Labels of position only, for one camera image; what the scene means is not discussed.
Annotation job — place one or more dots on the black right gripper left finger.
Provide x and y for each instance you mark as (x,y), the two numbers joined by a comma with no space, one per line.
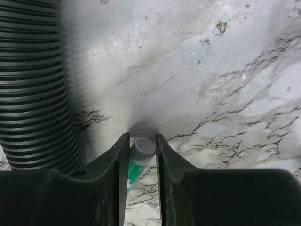
(94,195)

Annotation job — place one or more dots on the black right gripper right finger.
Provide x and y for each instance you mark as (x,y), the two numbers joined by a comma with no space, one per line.
(190,196)

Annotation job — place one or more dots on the green white glue stick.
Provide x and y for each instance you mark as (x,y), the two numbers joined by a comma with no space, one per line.
(141,153)

